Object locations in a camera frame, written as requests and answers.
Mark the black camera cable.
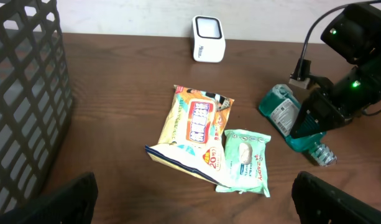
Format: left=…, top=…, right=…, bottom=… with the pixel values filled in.
left=297, top=0, right=381, bottom=78

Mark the orange wiper sheet bag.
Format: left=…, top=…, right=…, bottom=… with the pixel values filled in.
left=145, top=85, right=234, bottom=187

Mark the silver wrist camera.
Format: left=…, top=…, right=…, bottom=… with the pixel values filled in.
left=289, top=58, right=311, bottom=90

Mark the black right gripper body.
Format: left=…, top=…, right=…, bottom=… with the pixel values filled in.
left=314, top=54, right=381, bottom=128

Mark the grey plastic basket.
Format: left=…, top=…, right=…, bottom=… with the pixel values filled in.
left=0, top=0, right=73, bottom=215

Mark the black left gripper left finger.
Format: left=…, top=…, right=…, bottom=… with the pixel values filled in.
left=0, top=172, right=98, bottom=224

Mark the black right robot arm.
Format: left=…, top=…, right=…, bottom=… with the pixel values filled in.
left=290, top=1, right=381, bottom=139

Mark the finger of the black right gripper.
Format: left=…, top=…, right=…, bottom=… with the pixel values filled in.
left=290, top=90, right=346, bottom=139

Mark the white black barcode scanner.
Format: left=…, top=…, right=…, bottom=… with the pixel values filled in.
left=190, top=16, right=226, bottom=63

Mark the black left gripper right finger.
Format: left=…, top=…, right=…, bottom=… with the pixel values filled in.
left=291, top=171, right=381, bottom=224

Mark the teal package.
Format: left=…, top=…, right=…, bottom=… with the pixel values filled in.
left=216, top=129, right=271, bottom=198

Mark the teal mouthwash bottle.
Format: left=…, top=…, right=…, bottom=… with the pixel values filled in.
left=259, top=84, right=337, bottom=166

